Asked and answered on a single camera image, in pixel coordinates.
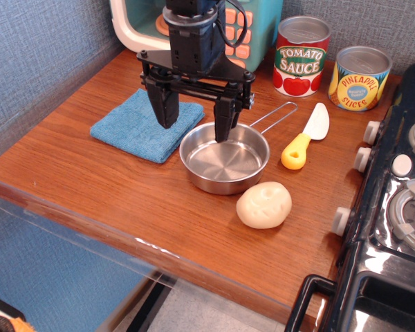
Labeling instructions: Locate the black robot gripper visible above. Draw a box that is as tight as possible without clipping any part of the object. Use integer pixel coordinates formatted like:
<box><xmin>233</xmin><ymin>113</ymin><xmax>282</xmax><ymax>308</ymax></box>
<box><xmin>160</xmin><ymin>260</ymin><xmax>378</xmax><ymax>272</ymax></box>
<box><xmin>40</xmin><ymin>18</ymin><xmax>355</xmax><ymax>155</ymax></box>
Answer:
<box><xmin>137</xmin><ymin>6</ymin><xmax>255</xmax><ymax>142</ymax></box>

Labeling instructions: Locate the beige toy potato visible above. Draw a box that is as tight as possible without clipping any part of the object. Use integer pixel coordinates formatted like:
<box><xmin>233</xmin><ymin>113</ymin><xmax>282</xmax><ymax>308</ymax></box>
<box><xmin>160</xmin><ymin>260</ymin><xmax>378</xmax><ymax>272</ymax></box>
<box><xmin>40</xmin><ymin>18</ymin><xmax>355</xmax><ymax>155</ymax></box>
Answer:
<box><xmin>236</xmin><ymin>181</ymin><xmax>293</xmax><ymax>229</ymax></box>

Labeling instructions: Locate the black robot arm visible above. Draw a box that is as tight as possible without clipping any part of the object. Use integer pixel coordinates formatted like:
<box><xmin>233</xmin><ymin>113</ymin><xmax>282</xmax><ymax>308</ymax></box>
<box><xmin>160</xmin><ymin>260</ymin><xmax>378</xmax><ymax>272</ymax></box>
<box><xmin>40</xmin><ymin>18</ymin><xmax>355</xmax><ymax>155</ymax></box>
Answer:
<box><xmin>137</xmin><ymin>1</ymin><xmax>255</xmax><ymax>142</ymax></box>

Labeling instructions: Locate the folded blue cloth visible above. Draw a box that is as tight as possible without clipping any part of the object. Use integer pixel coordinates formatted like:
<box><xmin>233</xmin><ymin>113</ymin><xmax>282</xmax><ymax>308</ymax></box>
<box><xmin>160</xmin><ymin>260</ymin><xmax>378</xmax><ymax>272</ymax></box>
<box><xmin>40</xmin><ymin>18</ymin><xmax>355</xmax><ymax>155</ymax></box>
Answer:
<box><xmin>90</xmin><ymin>89</ymin><xmax>205</xmax><ymax>164</ymax></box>

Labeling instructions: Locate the small steel pan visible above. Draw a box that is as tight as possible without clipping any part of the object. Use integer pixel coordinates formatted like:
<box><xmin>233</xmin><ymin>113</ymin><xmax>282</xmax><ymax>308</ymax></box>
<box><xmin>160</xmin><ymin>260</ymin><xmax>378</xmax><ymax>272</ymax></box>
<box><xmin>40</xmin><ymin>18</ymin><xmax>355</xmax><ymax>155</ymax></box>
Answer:
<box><xmin>179</xmin><ymin>102</ymin><xmax>298</xmax><ymax>195</ymax></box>

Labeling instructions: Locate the teal toy microwave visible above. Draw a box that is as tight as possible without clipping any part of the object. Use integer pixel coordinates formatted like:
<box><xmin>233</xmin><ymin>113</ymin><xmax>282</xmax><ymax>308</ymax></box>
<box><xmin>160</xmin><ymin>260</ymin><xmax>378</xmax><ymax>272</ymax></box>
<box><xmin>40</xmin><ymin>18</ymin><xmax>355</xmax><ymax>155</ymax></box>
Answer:
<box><xmin>109</xmin><ymin>0</ymin><xmax>283</xmax><ymax>71</ymax></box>

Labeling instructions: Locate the tomato sauce can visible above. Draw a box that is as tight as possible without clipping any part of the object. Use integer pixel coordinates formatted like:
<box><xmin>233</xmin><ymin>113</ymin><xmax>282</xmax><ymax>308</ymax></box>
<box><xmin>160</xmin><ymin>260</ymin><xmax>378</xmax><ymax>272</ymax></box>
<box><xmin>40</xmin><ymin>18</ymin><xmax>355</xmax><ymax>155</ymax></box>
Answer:
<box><xmin>273</xmin><ymin>16</ymin><xmax>331</xmax><ymax>97</ymax></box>

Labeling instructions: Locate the pineapple slices can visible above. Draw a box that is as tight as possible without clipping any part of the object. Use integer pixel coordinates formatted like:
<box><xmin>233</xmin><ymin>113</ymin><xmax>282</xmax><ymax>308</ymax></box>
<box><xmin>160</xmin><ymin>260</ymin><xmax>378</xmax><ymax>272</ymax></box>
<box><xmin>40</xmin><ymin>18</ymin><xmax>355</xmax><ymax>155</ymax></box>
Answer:
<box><xmin>328</xmin><ymin>46</ymin><xmax>392</xmax><ymax>112</ymax></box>

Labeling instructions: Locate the black toy stove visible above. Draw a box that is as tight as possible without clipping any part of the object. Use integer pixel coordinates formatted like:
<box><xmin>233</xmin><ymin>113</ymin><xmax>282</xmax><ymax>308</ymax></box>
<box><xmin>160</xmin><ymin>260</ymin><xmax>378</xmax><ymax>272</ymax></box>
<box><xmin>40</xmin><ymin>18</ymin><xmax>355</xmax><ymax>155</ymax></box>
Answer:
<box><xmin>286</xmin><ymin>63</ymin><xmax>415</xmax><ymax>331</ymax></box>

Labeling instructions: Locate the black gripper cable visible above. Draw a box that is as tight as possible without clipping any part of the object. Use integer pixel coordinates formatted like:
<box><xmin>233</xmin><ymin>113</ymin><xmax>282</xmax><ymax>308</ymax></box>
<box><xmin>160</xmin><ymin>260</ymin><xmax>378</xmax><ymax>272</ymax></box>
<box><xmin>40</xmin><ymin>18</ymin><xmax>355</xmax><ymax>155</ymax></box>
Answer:
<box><xmin>212</xmin><ymin>0</ymin><xmax>249</xmax><ymax>49</ymax></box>

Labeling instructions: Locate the yellow handled toy knife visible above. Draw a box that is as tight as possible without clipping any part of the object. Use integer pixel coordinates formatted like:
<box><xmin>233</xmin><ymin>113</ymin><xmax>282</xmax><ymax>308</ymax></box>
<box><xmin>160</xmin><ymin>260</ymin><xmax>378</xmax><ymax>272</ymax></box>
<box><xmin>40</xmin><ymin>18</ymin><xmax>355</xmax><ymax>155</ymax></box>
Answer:
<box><xmin>281</xmin><ymin>102</ymin><xmax>330</xmax><ymax>170</ymax></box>

